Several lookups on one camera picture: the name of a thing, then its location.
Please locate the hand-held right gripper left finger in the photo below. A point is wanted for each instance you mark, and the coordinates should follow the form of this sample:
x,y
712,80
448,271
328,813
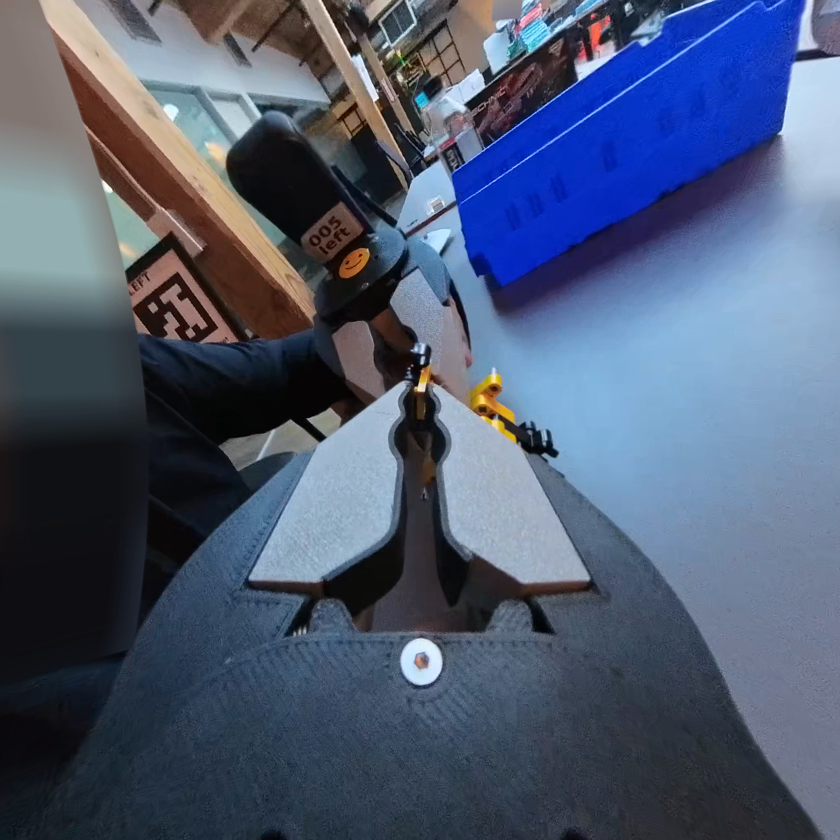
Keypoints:
x,y
328,512

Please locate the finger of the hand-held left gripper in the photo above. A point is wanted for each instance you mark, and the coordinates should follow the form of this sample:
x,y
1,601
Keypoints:
x,y
423,315
358,361

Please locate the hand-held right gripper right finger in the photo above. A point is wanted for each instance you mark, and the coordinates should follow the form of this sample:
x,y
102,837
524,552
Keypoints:
x,y
505,512

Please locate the yellow black lego model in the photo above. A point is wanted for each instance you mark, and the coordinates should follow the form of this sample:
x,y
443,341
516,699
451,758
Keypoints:
x,y
489,394

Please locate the person's left forearm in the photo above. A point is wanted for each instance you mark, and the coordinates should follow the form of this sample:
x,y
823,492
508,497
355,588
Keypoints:
x,y
243,380

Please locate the wooden beam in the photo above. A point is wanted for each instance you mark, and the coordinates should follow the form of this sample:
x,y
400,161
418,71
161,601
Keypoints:
x,y
164,164

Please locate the wooden board black square pattern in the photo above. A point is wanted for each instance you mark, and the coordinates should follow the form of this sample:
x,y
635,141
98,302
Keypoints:
x,y
177,308

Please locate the black printed box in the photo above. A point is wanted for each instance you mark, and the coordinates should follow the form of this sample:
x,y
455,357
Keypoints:
x,y
525,92

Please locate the blue plastic bin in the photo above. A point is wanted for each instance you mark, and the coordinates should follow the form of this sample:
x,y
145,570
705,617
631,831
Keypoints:
x,y
623,131

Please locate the wooden post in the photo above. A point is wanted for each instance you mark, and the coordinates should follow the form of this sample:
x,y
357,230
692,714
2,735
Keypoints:
x,y
341,59

